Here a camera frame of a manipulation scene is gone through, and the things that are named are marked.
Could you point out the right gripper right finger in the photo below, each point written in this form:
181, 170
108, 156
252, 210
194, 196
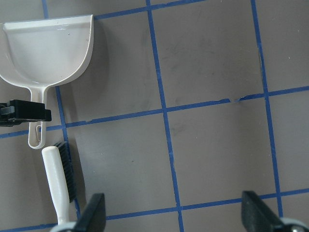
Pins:
256, 216

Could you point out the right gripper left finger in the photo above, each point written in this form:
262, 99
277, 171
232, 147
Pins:
93, 218

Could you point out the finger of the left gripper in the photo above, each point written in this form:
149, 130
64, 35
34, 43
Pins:
16, 112

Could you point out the white hand brush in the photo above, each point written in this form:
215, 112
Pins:
59, 173

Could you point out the white plastic dustpan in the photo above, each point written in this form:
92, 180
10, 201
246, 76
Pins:
41, 54

